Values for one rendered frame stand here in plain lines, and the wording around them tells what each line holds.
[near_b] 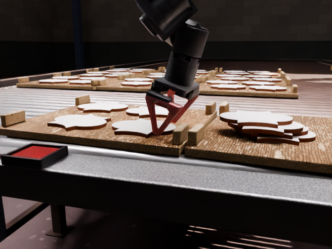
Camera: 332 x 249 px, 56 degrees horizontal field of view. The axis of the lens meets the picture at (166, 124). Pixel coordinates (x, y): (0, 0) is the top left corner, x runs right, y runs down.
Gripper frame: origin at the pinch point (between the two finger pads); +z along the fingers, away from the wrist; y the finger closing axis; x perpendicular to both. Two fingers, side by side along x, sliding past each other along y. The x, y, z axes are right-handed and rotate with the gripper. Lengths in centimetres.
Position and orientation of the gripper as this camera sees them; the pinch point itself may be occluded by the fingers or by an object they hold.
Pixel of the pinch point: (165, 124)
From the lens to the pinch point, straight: 63.4
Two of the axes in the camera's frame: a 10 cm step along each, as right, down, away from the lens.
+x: 9.0, 3.5, -2.4
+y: -3.4, 2.5, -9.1
